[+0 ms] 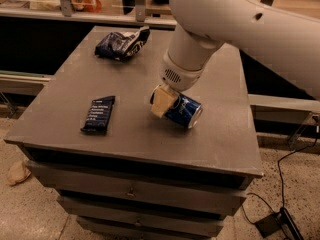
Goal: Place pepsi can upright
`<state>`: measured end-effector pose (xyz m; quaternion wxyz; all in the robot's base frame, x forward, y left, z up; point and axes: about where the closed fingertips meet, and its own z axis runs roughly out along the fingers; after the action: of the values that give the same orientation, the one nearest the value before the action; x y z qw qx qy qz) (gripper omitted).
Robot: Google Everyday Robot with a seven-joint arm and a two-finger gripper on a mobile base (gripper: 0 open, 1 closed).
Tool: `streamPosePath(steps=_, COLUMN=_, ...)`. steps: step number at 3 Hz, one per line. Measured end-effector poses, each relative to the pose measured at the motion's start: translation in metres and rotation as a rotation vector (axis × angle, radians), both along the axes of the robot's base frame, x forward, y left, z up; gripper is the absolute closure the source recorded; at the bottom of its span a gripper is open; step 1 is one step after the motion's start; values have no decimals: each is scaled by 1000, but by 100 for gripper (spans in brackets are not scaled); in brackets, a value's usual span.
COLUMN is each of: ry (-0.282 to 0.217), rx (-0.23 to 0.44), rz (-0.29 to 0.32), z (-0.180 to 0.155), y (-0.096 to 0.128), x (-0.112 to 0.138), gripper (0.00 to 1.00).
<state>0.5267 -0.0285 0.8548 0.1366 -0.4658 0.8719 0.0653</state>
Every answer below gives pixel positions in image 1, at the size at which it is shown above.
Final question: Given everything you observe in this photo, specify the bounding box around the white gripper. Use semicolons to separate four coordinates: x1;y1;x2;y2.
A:
150;51;203;118

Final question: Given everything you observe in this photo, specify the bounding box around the blue pepsi can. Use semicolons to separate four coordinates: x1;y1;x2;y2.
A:
163;91;202;129

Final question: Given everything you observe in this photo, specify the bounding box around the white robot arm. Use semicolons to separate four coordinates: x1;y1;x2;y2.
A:
151;0;320;118

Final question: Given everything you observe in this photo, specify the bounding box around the dark blue snack bar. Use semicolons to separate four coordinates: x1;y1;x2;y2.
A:
81;96;115;134

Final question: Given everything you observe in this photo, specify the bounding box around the crumpled blue chip bag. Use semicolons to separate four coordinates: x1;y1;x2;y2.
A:
95;27;150;61

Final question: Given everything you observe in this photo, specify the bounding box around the grey drawer cabinet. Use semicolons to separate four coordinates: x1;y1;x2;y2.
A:
3;25;264;240

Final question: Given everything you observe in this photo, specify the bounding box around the top grey drawer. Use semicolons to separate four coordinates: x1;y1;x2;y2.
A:
27;161;245;219

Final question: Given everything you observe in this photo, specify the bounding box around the grey drawer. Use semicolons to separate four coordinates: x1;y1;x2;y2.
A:
55;195;225;238
76;216;211;240
27;161;245;219

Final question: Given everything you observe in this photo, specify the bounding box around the middle grey drawer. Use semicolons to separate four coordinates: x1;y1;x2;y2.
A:
55;195;225;238

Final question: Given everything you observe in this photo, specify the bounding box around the bottom grey drawer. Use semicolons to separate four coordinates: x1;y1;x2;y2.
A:
76;216;211;240

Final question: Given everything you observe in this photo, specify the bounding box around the crumpled beige cloth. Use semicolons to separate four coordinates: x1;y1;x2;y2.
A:
7;161;31;186

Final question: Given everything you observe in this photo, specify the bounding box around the black floor plate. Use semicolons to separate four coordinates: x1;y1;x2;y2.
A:
254;214;281;238

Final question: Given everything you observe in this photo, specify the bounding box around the black power strip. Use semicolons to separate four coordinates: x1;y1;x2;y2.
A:
280;207;304;240

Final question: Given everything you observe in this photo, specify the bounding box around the grey metal shelf rail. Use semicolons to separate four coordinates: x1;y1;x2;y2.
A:
0;8;177;30

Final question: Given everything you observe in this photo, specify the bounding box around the black floor cable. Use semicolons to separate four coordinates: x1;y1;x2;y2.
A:
240;117;320;225

